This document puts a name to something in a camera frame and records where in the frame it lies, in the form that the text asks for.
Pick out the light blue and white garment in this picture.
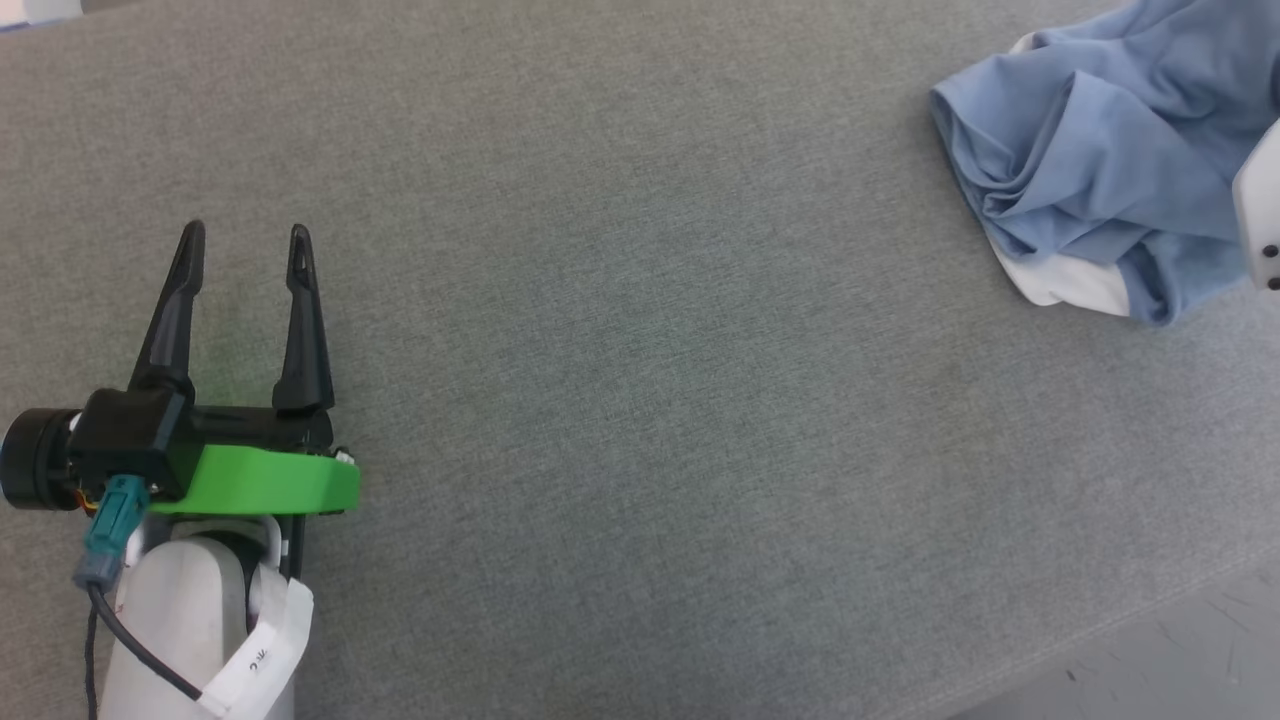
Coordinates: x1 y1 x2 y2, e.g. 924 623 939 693
928 0 1280 329

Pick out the black cable with teal plug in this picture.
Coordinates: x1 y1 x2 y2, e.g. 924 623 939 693
73 475 206 720

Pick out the white paper label tag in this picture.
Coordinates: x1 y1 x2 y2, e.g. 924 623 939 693
200 575 316 720

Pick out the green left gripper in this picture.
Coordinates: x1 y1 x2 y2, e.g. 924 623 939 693
128 220 362 517

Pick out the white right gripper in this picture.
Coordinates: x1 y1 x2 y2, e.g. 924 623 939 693
1232 118 1280 293

